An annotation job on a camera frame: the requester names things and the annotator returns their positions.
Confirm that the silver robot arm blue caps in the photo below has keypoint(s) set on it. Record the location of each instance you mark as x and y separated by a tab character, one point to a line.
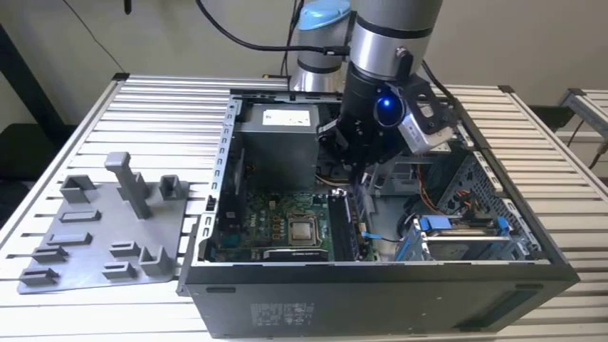
389	39

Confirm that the installed blue-label RAM stick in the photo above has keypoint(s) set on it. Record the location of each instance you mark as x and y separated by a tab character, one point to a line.
353	231

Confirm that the grey Dell power supply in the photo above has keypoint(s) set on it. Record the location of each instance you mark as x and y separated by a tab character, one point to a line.
280	156

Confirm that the CPU socket with silver CPU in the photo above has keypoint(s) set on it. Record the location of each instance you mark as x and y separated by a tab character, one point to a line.
302	232

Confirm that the green Dell motherboard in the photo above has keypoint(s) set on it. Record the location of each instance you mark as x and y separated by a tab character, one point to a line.
256	217

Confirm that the disk bay with blue carrier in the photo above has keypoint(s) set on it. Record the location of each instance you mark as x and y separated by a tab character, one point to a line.
456	235

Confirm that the black graphics card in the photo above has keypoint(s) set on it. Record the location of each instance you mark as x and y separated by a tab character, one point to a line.
294	254

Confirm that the aluminium slat side table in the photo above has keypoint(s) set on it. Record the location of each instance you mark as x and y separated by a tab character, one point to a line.
586	107

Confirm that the black open PC case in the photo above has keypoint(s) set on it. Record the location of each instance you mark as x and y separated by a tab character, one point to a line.
380	303

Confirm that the grey plastic parts rack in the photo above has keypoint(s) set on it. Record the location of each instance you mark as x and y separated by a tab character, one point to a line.
104	242

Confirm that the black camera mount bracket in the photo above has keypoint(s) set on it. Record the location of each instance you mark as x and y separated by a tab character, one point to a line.
420	89

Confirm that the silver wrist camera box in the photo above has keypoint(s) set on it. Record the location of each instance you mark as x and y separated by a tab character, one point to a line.
422	137

